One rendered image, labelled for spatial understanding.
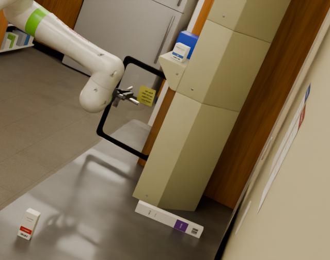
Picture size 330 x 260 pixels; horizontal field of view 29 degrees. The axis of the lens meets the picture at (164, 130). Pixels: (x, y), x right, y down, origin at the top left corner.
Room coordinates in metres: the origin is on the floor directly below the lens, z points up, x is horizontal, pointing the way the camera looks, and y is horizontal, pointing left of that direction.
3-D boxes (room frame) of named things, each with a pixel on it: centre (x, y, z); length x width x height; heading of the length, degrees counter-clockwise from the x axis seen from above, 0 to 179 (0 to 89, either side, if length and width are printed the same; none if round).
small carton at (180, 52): (2.54, 0.06, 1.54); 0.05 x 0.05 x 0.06; 77
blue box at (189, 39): (2.69, 0.04, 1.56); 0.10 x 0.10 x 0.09; 82
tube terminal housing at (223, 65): (2.57, -0.13, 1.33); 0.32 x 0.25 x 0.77; 172
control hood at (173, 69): (2.60, 0.05, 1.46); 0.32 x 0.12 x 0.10; 172
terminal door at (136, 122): (2.78, 0.14, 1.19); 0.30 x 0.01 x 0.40; 75
